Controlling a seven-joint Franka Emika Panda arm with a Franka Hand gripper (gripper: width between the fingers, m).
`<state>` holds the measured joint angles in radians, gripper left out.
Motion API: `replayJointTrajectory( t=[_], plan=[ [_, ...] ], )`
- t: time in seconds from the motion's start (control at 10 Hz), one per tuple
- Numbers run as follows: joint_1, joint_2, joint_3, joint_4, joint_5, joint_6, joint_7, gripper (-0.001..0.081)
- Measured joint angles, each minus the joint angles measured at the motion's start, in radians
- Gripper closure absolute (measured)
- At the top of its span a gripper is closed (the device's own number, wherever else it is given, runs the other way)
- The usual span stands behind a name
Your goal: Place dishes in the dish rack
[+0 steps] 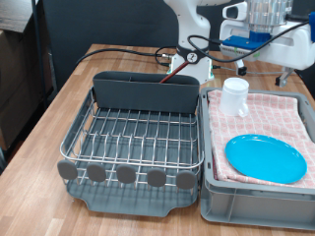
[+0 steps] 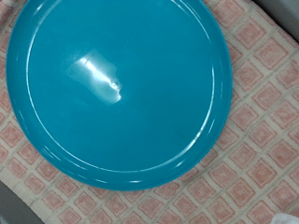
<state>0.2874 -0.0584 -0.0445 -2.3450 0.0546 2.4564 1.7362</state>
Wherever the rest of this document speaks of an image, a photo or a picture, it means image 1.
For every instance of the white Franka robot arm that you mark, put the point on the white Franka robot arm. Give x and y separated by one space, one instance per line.
193 29

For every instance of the grey plastic crate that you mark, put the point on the grey plastic crate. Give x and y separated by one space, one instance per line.
256 206

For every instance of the pink checkered towel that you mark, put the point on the pink checkered towel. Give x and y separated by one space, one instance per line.
272 119

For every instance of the brown cardboard box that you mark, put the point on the brown cardboard box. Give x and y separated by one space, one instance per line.
16 82

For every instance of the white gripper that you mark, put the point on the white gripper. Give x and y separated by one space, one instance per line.
292 49

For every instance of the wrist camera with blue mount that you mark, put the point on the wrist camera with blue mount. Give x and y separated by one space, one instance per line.
246 42

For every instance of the grey shelf board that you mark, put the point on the grey shelf board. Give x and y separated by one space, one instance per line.
16 13

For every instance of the dark blue backdrop curtain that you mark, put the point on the dark blue backdrop curtain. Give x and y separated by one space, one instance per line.
75 23

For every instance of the white plastic mug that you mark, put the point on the white plastic mug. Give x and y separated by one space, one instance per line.
231 98

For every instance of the blue plastic plate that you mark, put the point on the blue plastic plate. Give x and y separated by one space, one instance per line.
265 159

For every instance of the black metal frame pole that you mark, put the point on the black metal frame pole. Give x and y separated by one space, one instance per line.
38 49

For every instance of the dark grey cutlery holder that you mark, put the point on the dark grey cutlery holder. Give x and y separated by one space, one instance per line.
144 95

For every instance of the grey drain tray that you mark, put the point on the grey drain tray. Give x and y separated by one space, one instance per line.
131 203

